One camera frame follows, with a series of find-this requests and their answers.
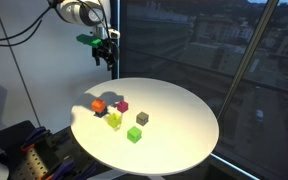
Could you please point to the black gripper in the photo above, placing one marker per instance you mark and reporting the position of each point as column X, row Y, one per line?
column 104, row 50

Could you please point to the orange block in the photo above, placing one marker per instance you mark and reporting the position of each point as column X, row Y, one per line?
column 98, row 105

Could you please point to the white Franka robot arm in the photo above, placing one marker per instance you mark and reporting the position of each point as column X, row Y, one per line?
column 80, row 13

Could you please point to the magenta block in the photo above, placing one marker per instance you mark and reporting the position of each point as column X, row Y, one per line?
column 122, row 106

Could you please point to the blue block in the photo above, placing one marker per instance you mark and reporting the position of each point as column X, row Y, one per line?
column 102, row 113

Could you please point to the yellow block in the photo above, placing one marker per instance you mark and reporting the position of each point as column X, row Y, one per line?
column 114, row 120

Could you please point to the gray block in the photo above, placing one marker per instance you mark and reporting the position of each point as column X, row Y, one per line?
column 142, row 118

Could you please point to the green block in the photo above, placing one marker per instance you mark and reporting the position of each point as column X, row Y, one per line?
column 134, row 134

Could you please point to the purple orange spring clamp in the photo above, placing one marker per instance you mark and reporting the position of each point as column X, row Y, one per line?
column 35, row 136
column 67, row 170

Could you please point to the white table base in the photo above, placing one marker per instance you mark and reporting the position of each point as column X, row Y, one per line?
column 130, row 175

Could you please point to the dark fabric covered box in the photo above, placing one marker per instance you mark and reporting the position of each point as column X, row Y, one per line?
column 7, row 136

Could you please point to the perforated metal breadboard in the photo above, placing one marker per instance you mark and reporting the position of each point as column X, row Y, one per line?
column 30, row 165

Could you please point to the metal window mullion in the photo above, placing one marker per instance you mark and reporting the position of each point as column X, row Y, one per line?
column 247, row 63

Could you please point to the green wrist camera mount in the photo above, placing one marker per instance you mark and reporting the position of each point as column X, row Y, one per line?
column 89, row 40

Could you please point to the window corner post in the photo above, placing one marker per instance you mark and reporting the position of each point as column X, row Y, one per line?
column 115, row 20

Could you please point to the metal window sill rail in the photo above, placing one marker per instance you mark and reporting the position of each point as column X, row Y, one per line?
column 234, row 166

